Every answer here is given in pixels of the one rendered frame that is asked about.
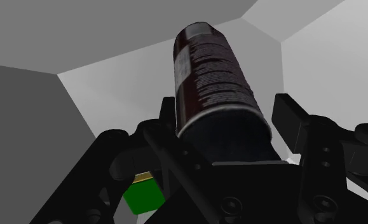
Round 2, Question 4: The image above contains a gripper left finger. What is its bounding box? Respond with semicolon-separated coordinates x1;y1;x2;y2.
29;96;222;224

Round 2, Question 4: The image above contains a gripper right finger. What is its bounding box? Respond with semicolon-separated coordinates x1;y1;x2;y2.
271;93;368;224

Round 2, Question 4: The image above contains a green box with gold edge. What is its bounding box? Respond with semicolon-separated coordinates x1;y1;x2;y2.
122;171;167;216

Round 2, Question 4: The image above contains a dark red spray can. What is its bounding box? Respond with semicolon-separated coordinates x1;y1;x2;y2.
172;21;281;164

